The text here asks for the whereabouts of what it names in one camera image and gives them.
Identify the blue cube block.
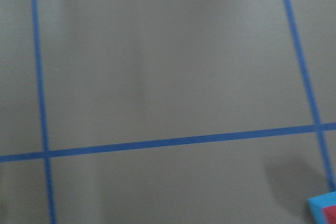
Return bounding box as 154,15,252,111
308,192,335,224

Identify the red cube block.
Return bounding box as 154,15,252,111
323,205,336,224

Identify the brown paper table cover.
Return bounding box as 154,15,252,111
1,0,335,223

